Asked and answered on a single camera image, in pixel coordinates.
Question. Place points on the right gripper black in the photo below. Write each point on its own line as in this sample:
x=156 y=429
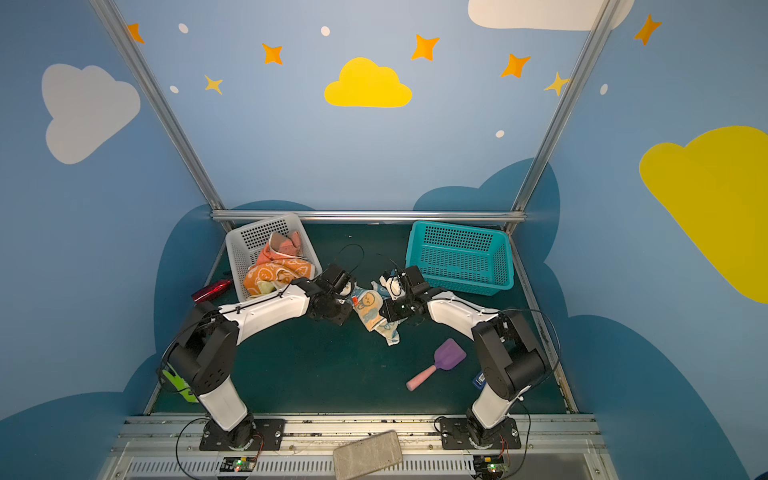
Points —
x=393 y=303

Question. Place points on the white plastic basket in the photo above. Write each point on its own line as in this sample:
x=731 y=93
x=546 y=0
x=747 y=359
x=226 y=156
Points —
x=245 y=243

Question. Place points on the orange bunny pattern towel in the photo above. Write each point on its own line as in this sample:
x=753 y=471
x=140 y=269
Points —
x=267 y=277

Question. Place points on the grey sponge block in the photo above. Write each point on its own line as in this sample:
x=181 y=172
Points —
x=368 y=455

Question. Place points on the blue bunny pattern towel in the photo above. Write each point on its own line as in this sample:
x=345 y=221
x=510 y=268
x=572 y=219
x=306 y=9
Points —
x=367 y=304

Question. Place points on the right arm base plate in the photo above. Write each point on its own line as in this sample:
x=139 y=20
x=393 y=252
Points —
x=468 y=434

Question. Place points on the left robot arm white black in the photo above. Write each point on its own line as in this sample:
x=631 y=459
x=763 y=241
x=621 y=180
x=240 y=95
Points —
x=203 y=352

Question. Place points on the right green circuit board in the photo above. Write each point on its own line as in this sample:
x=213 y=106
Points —
x=489 y=467

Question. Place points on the purple pink toy scoop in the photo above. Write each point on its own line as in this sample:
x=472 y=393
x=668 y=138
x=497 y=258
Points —
x=446 y=357

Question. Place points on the teal plastic basket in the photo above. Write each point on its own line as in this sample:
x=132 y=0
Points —
x=461 y=258

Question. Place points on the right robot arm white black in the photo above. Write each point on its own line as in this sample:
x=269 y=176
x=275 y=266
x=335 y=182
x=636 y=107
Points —
x=511 y=356

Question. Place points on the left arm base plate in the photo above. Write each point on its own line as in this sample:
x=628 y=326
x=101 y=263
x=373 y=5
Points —
x=249 y=435

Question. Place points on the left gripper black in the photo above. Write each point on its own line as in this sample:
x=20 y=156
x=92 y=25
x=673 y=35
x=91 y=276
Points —
x=342 y=298

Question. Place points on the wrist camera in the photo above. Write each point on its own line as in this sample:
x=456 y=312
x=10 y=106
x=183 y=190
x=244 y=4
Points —
x=401 y=283
x=336 y=278

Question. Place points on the green circuit board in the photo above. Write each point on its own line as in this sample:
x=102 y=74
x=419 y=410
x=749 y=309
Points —
x=238 y=465
x=489 y=467

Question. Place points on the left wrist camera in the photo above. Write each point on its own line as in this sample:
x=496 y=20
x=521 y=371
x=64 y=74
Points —
x=336 y=278

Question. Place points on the green work glove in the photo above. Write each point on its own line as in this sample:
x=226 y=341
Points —
x=171 y=382

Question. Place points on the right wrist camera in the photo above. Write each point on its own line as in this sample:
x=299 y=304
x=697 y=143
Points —
x=401 y=283

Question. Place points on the left green circuit board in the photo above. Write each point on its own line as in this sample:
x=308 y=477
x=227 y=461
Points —
x=238 y=465

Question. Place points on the pink red towel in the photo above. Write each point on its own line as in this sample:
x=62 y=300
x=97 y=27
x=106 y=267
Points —
x=281 y=247

